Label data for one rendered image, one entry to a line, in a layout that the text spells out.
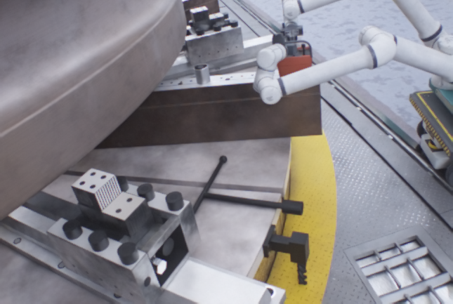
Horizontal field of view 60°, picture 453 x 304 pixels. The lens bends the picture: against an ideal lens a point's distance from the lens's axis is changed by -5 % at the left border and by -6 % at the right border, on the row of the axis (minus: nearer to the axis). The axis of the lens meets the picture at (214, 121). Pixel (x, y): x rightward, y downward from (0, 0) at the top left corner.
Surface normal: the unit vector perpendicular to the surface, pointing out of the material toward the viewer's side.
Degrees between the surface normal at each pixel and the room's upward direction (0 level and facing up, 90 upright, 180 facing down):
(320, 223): 0
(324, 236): 0
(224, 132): 90
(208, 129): 90
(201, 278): 0
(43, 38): 90
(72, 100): 90
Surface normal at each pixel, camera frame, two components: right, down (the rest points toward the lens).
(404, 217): -0.17, -0.85
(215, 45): 0.25, 0.46
